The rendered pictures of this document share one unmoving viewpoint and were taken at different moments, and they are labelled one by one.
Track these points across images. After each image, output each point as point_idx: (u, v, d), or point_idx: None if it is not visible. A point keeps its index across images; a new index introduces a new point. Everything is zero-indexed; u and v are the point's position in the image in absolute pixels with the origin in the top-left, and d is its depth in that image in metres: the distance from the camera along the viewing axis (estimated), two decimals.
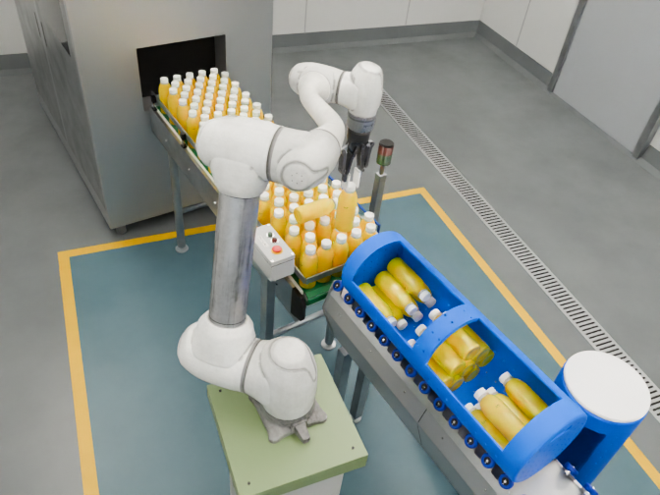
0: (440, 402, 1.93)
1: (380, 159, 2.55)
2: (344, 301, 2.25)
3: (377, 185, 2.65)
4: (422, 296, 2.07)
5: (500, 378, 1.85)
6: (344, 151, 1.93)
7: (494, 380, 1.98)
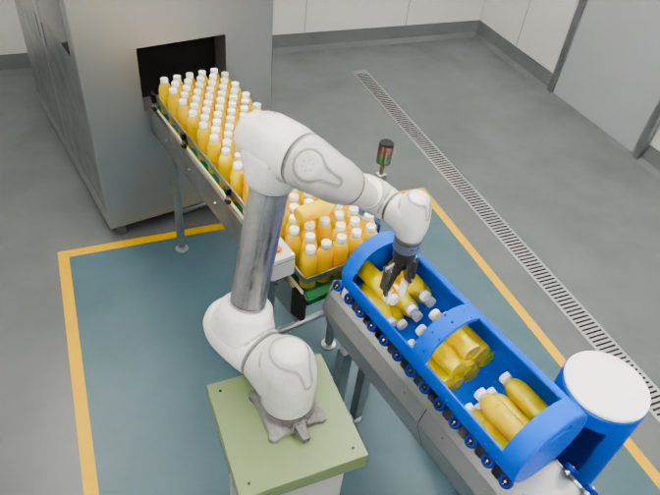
0: (440, 402, 1.93)
1: (380, 159, 2.55)
2: (344, 301, 2.25)
3: None
4: (422, 296, 2.07)
5: (500, 378, 1.85)
6: (389, 271, 1.91)
7: (494, 380, 1.98)
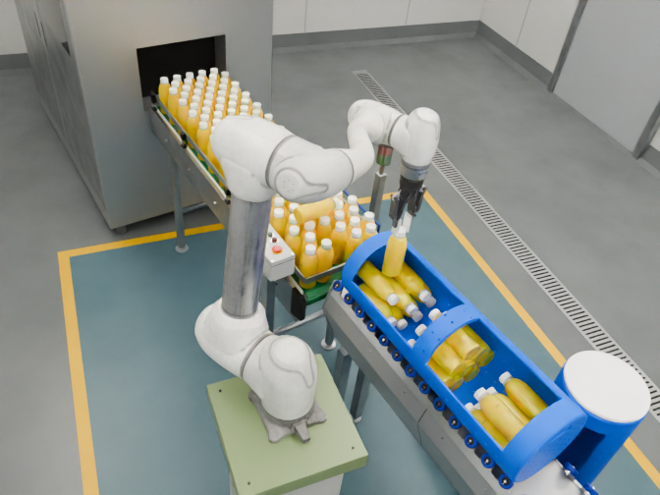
0: (440, 402, 1.93)
1: (380, 159, 2.55)
2: (344, 301, 2.25)
3: (377, 185, 2.65)
4: (422, 296, 2.07)
5: (500, 378, 1.85)
6: (396, 198, 1.85)
7: (494, 380, 1.98)
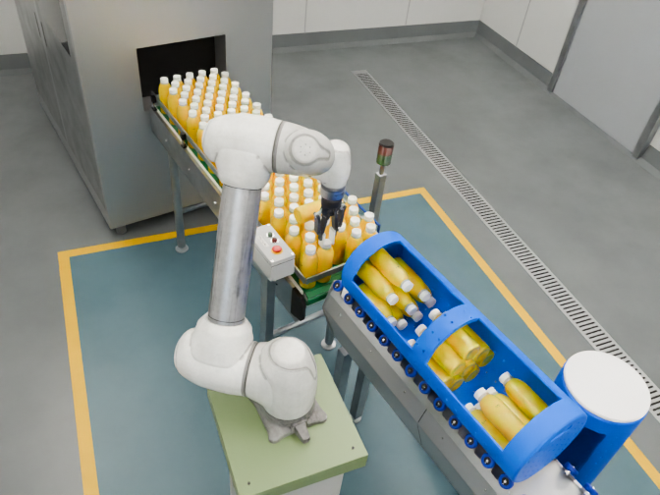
0: (440, 402, 1.93)
1: (380, 159, 2.55)
2: (344, 301, 2.25)
3: (377, 185, 2.65)
4: (422, 296, 2.07)
5: (500, 378, 1.85)
6: (318, 216, 2.13)
7: (494, 380, 1.98)
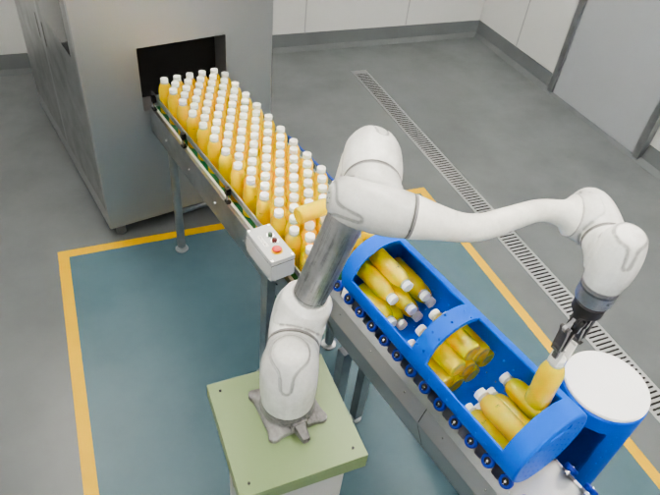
0: (440, 402, 1.93)
1: None
2: (344, 301, 2.25)
3: None
4: (422, 296, 2.07)
5: (500, 378, 1.85)
6: (570, 331, 1.42)
7: (494, 380, 1.98)
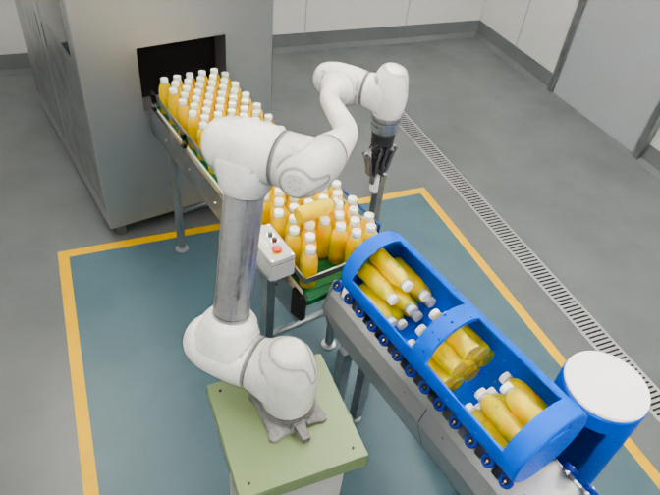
0: (440, 402, 1.93)
1: None
2: (344, 301, 2.25)
3: (377, 185, 2.65)
4: (422, 296, 2.07)
5: (500, 378, 1.85)
6: (392, 143, 1.95)
7: (494, 380, 1.98)
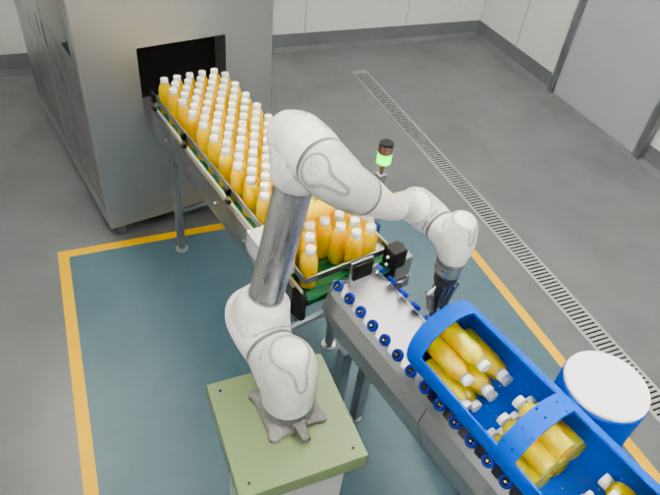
0: (436, 402, 1.93)
1: (380, 159, 2.55)
2: (344, 298, 2.25)
3: None
4: (501, 376, 1.84)
5: (600, 481, 1.62)
6: None
7: (585, 475, 1.75)
